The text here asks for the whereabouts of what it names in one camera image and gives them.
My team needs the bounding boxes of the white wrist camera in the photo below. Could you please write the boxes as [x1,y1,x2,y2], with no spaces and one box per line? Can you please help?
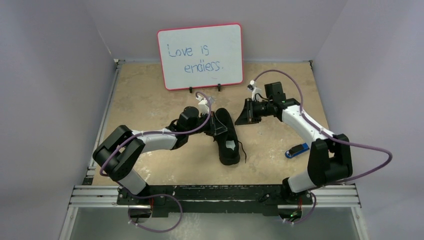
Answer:
[196,95,215,115]
[247,80,262,101]

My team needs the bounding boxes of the black shoe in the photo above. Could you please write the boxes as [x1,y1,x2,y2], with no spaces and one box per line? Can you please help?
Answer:
[214,108,240,166]

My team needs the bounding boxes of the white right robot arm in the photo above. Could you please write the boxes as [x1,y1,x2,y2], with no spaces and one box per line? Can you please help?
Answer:
[234,80,353,204]

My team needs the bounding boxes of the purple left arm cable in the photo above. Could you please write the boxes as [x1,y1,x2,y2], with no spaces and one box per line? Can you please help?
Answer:
[99,91,213,233]

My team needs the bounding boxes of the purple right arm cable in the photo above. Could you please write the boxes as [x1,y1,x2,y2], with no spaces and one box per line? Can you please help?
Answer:
[253,69,393,226]

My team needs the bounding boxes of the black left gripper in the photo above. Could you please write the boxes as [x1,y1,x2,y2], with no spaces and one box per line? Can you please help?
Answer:
[186,110,228,137]

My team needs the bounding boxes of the red framed whiteboard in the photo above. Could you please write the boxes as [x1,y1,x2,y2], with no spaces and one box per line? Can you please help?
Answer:
[156,23,244,91]

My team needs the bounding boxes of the blue black marker eraser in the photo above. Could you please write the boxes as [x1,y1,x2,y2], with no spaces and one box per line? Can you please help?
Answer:
[285,143,310,159]

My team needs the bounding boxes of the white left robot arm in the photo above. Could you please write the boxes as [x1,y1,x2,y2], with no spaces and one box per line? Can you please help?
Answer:
[92,106,240,205]

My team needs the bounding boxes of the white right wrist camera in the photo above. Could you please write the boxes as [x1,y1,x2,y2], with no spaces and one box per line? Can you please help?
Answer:
[247,80,262,101]

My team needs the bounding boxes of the black shoelace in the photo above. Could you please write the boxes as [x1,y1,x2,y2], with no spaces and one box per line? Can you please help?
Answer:
[211,137,248,164]

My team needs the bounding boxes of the aluminium extrusion rail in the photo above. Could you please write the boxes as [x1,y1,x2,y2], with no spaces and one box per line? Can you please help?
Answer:
[68,185,362,208]

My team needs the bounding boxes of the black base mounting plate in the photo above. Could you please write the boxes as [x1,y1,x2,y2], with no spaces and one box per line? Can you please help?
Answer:
[117,184,313,218]

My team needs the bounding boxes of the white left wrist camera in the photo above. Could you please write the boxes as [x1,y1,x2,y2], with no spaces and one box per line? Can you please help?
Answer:
[196,95,215,115]

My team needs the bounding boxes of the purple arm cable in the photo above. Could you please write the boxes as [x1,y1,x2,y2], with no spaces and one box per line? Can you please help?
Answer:
[99,91,213,233]
[253,69,393,226]

